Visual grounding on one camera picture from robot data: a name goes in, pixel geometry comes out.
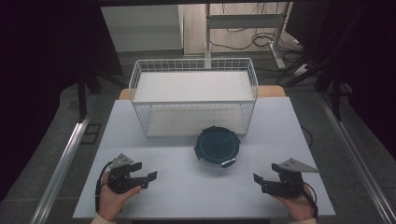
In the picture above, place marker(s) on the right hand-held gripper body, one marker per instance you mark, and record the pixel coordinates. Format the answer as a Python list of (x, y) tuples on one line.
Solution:
[(291, 182)]

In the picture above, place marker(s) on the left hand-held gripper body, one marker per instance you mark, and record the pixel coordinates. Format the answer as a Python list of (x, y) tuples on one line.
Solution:
[(120, 179)]

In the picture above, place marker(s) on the black round lid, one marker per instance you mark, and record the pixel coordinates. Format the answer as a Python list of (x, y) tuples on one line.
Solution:
[(217, 146)]

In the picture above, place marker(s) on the person's left hand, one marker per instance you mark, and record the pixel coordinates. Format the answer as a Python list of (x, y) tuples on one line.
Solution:
[(112, 199)]

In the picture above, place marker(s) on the person's right hand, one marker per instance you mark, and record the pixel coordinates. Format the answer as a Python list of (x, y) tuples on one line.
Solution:
[(297, 205)]

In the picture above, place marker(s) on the dark square floor plate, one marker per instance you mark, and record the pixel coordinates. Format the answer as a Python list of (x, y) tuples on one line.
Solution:
[(91, 133)]

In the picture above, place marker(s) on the black metal stand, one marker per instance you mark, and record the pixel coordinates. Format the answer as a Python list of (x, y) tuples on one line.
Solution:
[(82, 96), (335, 99)]

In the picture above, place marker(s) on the white power strip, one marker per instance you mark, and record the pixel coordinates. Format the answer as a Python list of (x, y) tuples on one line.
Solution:
[(301, 70)]

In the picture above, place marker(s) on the white cabinet panel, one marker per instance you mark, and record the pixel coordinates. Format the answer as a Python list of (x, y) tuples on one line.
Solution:
[(143, 28)]

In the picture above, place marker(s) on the metal floor rail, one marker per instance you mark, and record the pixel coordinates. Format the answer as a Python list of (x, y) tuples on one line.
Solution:
[(358, 155), (59, 171)]

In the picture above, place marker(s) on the white desk frame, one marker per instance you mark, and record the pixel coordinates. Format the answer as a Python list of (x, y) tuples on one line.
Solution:
[(243, 21)]

